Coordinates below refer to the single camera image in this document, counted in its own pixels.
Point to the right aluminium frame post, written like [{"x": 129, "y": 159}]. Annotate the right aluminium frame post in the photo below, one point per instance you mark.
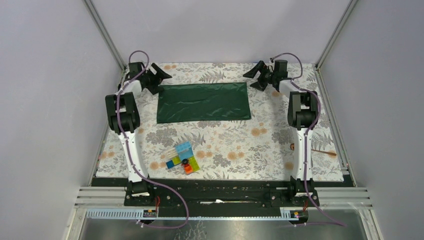
[{"x": 334, "y": 36}]

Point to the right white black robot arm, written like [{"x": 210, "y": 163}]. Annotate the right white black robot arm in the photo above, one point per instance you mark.
[{"x": 303, "y": 113}]

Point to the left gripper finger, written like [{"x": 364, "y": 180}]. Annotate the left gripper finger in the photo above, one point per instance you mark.
[
  {"x": 155, "y": 89},
  {"x": 161, "y": 74}
]

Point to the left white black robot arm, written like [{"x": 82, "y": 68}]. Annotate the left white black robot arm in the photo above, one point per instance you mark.
[{"x": 124, "y": 120}]

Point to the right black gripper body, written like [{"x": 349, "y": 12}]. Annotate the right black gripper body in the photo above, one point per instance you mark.
[{"x": 266, "y": 76}]

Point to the colourful toy brick assembly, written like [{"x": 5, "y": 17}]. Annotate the colourful toy brick assembly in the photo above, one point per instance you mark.
[{"x": 182, "y": 155}]

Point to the aluminium frame post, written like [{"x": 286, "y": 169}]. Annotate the aluminium frame post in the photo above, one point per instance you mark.
[
  {"x": 93, "y": 12},
  {"x": 334, "y": 36}
]

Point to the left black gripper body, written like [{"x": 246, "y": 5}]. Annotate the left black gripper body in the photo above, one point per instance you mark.
[{"x": 149, "y": 79}]

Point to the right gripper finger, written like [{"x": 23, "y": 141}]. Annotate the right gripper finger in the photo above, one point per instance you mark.
[
  {"x": 259, "y": 67},
  {"x": 259, "y": 85}
]

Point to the dark green cloth napkin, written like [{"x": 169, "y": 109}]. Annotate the dark green cloth napkin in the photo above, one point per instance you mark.
[{"x": 203, "y": 102}]

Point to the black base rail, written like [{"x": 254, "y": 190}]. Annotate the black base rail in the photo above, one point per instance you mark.
[{"x": 212, "y": 198}]

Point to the left aluminium frame post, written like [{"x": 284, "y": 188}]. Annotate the left aluminium frame post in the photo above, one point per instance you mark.
[{"x": 93, "y": 12}]

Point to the copper spoon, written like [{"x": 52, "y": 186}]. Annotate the copper spoon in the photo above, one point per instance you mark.
[{"x": 292, "y": 147}]

